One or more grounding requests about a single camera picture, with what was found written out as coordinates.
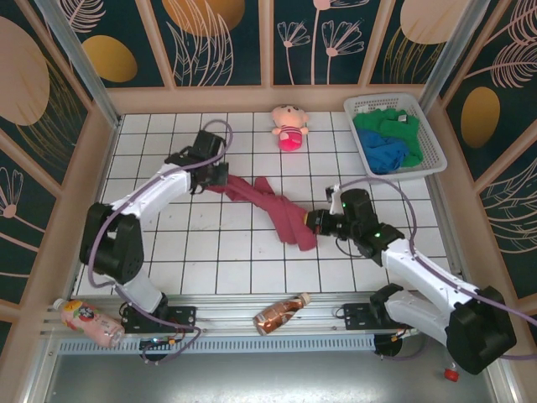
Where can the long aluminium rail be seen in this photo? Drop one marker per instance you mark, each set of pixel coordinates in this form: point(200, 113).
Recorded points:
point(226, 310)

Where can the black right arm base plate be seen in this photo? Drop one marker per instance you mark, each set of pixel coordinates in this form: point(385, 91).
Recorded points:
point(356, 317)

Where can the brown coffee bottle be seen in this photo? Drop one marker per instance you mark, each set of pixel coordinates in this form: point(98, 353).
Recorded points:
point(277, 315)

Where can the short aluminium side rail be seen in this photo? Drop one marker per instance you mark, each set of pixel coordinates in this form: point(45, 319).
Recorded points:
point(451, 235)

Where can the green tank top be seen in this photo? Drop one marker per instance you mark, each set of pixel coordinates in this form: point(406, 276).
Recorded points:
point(398, 130)

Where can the white plastic basket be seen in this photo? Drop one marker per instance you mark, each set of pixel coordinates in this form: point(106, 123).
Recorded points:
point(432, 147)

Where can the pink drink bottle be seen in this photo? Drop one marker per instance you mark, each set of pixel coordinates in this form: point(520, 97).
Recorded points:
point(88, 321)

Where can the clear red-label bottle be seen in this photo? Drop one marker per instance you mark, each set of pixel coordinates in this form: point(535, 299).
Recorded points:
point(451, 373)

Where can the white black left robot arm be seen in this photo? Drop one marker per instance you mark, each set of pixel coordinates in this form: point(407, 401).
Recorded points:
point(163, 189)

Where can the maroon tank top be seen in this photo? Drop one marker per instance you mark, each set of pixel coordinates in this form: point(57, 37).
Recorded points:
point(285, 214)

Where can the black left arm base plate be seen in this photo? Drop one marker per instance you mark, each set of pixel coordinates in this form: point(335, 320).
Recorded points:
point(180, 317)

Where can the blue tank top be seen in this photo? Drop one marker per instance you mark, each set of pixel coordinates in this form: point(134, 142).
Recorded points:
point(384, 151)

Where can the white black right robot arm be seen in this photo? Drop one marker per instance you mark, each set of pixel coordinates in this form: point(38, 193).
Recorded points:
point(419, 268)

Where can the small circuit board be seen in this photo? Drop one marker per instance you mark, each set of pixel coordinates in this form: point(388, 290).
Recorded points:
point(161, 341)

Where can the pink plush doll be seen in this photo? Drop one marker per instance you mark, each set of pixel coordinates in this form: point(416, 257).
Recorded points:
point(289, 126)

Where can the aluminium frame post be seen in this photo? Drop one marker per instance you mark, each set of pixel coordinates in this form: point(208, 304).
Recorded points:
point(446, 54)
point(84, 63)

